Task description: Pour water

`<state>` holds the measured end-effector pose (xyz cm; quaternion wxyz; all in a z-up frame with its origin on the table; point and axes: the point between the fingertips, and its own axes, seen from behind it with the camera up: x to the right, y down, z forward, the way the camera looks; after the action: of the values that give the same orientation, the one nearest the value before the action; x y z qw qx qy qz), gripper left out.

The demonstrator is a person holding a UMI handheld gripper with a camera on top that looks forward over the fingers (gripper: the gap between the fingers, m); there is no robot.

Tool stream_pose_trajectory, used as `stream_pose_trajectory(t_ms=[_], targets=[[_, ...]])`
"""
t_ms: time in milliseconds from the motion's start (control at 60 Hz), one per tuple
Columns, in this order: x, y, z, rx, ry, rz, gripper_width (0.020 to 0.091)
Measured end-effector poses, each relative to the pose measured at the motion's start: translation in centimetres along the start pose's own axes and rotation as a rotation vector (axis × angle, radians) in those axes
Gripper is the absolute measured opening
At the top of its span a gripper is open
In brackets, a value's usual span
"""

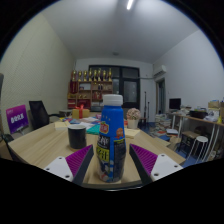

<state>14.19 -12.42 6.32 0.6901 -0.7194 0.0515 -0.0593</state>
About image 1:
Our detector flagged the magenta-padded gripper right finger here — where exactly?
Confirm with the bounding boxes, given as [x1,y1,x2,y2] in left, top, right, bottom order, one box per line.
[129,143,184,186]

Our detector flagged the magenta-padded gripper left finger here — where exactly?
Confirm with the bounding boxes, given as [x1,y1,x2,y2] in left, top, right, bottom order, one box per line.
[43,144,95,186]

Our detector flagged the blue drink bottle white cap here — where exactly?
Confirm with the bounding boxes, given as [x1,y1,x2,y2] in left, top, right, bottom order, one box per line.
[96,94,127,184]

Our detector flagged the black mug white inside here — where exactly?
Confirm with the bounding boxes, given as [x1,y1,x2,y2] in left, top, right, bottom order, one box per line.
[67,124,88,150]

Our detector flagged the wooden stool dark legs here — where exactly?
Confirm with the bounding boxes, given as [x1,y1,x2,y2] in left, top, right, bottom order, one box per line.
[179,130,200,153]

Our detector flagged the small beige notepad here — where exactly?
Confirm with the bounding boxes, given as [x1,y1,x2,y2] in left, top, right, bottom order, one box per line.
[54,120,71,131]

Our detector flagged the pile of books on floor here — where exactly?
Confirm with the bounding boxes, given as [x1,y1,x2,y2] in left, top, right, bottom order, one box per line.
[153,113,173,135]

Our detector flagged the white round stool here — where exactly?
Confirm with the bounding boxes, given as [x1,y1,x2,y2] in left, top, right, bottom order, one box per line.
[189,135,209,162]

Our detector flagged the beige notebook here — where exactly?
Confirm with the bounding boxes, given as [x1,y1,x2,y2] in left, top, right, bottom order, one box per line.
[124,128,142,140]

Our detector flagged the colourful blue magazine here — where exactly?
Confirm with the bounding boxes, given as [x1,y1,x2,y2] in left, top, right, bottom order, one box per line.
[61,116,81,125]

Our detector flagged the teal book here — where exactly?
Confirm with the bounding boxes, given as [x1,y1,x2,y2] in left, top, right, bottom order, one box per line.
[86,123,101,136]

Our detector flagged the black office chair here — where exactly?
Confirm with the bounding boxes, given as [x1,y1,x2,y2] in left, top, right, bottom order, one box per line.
[28,100,62,130]

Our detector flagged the yellow gift box red ribbon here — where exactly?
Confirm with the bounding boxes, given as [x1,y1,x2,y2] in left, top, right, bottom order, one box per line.
[71,104,91,120]

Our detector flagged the long wooden side desk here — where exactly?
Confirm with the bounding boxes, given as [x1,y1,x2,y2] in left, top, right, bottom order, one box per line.
[171,112,224,158]

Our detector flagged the potted pink flower plant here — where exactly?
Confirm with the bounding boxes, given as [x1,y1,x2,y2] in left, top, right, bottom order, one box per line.
[126,107,142,130]

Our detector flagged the black basket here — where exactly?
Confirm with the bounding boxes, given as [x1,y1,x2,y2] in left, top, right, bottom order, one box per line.
[189,109,209,120]

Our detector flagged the black microphone stand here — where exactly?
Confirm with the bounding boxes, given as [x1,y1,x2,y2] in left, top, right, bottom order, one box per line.
[143,90,151,126]

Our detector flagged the black computer monitor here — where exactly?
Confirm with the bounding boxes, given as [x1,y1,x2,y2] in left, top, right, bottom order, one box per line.
[168,97,182,111]

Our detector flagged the purple sign board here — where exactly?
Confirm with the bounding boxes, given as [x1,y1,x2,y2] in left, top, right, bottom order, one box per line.
[5,104,30,135]

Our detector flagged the cardboard box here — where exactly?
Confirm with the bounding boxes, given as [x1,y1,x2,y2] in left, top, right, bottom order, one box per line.
[208,100,222,110]

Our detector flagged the wooden shelf unit with trophies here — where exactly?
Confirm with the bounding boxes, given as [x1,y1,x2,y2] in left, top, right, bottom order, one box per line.
[67,69,114,110]

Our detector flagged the dark glass door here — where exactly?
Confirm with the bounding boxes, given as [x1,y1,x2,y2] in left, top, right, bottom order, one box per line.
[88,64,141,110]

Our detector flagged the ceiling tube light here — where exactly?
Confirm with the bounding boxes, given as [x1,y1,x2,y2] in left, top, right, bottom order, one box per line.
[125,0,135,11]

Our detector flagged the white wall air conditioner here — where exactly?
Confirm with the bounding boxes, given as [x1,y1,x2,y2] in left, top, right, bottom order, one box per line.
[152,64,168,78]

